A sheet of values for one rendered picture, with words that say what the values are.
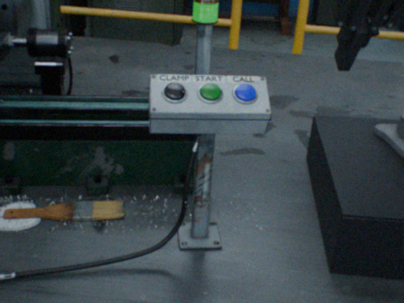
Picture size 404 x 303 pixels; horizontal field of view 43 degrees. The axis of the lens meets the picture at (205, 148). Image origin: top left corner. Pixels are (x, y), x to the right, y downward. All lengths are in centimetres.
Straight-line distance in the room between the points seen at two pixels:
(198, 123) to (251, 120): 7
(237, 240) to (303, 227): 13
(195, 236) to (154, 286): 13
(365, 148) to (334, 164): 10
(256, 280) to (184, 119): 27
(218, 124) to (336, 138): 35
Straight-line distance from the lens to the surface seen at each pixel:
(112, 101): 107
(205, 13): 124
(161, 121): 72
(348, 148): 98
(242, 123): 73
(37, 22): 142
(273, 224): 92
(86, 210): 93
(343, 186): 85
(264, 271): 82
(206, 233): 86
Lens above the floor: 133
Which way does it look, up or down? 28 degrees down
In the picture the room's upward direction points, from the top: 4 degrees clockwise
